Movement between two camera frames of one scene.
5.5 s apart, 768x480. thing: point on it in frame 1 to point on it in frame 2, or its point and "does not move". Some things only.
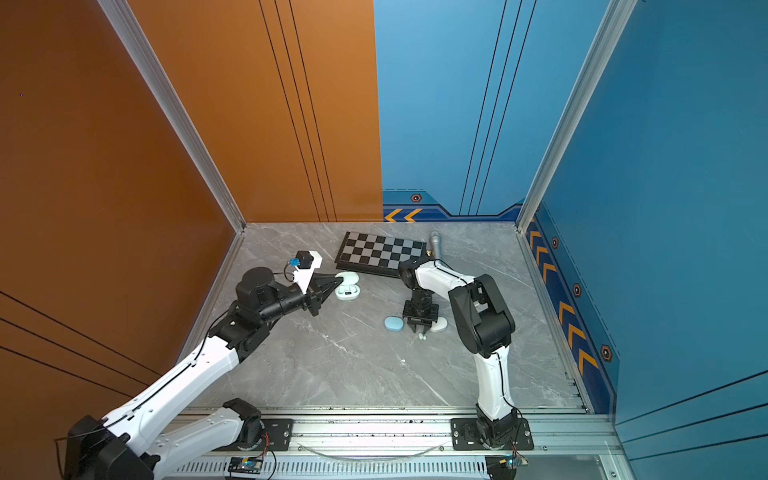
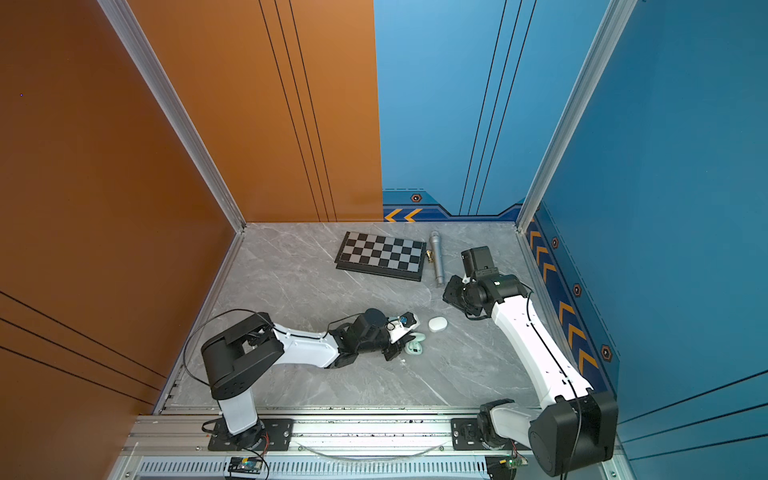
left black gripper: x=315 y=296 to x=397 y=348
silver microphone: x=435 y=245 does not move
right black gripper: x=411 y=320 to x=449 y=295
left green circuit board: x=248 y=465 does not move
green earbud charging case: x=348 y=288 to x=414 y=346
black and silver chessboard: x=377 y=255 does not move
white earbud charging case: x=440 y=325 does not move
